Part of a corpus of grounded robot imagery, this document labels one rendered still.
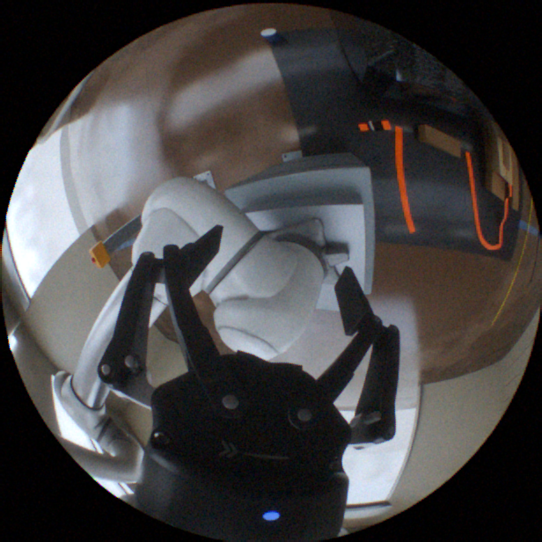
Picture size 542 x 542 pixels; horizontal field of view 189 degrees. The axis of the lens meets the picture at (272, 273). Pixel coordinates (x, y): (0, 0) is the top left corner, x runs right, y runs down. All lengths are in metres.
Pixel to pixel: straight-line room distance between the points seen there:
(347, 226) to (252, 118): 1.13
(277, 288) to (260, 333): 0.07
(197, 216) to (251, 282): 0.13
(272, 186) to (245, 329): 0.35
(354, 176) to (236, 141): 1.10
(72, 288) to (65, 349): 1.86
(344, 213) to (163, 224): 0.33
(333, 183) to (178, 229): 0.34
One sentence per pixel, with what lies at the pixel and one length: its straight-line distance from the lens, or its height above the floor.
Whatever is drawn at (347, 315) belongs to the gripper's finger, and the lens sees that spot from 0.16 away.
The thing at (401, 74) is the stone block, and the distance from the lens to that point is 0.77.
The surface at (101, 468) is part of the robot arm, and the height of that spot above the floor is 1.47.
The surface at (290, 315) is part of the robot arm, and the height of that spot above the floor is 1.09.
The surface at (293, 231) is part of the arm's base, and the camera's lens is 0.42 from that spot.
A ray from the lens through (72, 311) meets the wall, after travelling 6.08.
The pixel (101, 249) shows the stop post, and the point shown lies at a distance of 1.06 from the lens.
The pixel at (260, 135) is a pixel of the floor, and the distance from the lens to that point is 1.35.
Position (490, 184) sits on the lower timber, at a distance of 1.71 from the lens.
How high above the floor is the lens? 1.25
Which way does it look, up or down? 44 degrees down
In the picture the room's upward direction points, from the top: 152 degrees counter-clockwise
